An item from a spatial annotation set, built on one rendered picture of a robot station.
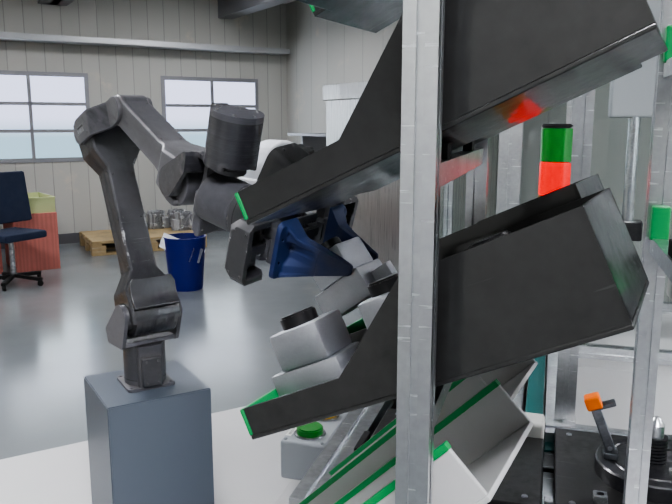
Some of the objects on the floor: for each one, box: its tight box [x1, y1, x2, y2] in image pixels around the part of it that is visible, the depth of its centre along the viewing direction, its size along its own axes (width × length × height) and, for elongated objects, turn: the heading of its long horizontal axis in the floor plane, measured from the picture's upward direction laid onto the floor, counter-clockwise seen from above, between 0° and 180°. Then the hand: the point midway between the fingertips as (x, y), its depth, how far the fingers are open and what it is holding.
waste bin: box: [159, 233, 206, 292], centre depth 619 cm, size 41×38×50 cm
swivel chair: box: [0, 171, 47, 291], centre depth 631 cm, size 58×55×99 cm
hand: (336, 252), depth 71 cm, fingers closed on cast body, 4 cm apart
